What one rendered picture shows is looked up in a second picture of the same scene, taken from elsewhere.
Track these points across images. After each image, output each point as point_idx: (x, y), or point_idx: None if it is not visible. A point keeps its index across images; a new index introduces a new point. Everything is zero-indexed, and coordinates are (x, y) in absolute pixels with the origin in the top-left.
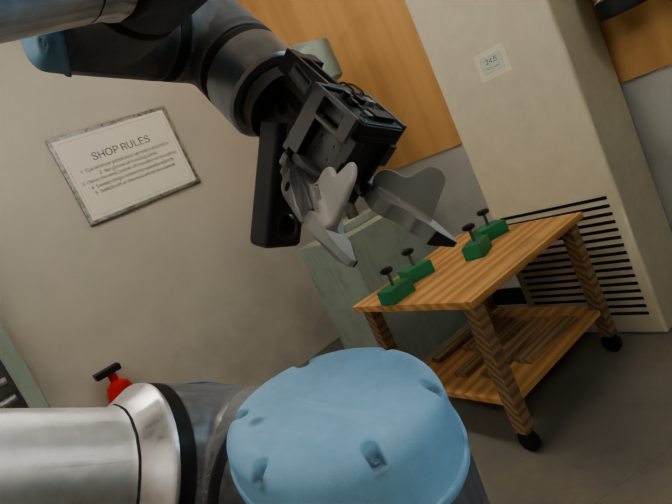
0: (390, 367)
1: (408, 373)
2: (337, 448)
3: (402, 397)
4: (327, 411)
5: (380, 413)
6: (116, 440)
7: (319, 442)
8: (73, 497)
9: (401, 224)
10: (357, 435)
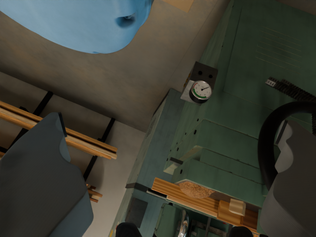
0: (97, 35)
1: (97, 47)
2: (19, 22)
3: (75, 46)
4: (25, 2)
5: (57, 37)
6: None
7: (8, 9)
8: None
9: (291, 154)
10: (35, 30)
